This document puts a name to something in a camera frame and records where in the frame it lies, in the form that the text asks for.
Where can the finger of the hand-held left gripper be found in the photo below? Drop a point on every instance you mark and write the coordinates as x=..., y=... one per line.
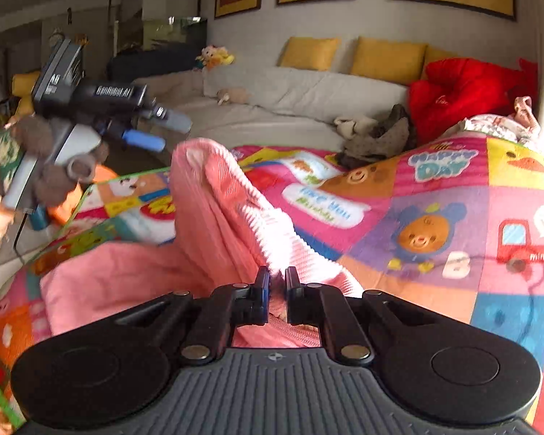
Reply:
x=145, y=141
x=174, y=120

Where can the white floral cloth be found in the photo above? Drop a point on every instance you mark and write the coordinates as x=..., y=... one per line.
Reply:
x=494, y=127

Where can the glass aquarium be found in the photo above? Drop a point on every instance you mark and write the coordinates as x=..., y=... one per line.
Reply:
x=177, y=31

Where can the yellow plush toy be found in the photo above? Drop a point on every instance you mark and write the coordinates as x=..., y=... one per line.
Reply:
x=215, y=56

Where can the orange cloth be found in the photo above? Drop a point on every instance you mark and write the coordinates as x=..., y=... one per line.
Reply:
x=97, y=176

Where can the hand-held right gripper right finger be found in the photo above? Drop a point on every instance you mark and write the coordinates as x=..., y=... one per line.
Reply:
x=292, y=292

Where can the person's left hand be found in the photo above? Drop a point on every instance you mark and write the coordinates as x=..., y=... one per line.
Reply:
x=31, y=133

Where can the pink ribbed garment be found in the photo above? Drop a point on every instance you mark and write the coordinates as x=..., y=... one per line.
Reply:
x=208, y=217

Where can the red plush cushion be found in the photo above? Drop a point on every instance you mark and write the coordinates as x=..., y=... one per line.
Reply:
x=462, y=95

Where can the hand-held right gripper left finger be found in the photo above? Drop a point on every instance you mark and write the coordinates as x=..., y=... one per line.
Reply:
x=265, y=292

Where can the pink cloth item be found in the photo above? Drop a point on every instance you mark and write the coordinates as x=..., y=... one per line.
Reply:
x=525, y=111

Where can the light grey sofa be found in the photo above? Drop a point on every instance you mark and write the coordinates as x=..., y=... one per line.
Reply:
x=290, y=95

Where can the beige plush toy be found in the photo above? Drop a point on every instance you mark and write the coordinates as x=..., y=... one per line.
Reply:
x=235, y=95

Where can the white plush toy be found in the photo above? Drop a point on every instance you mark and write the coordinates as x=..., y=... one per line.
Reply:
x=353, y=126

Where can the yellow cushion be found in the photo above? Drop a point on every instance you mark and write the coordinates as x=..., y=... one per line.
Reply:
x=387, y=61
x=308, y=53
x=437, y=56

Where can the colourful printed play mat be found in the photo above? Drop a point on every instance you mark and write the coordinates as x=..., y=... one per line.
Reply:
x=435, y=281

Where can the brown cloth pile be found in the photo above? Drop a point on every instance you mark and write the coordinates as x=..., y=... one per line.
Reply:
x=390, y=142

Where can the beige sofa throw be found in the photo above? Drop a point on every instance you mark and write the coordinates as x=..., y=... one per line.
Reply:
x=177, y=84

